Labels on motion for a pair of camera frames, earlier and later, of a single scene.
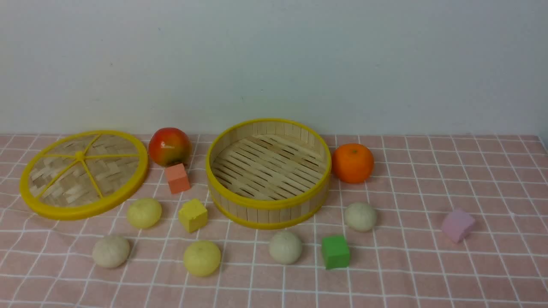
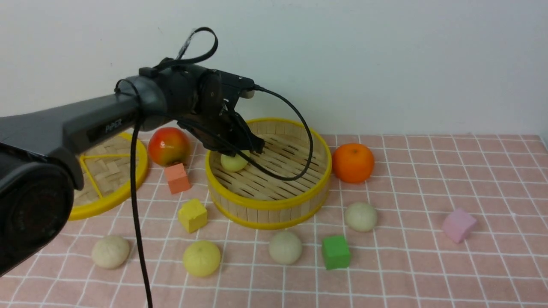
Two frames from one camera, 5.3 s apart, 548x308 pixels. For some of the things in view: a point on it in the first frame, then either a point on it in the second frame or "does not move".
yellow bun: (144, 212) -> (234, 164)
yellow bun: (202, 258) does not move
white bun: (111, 251) does not move
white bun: (285, 247) does not move
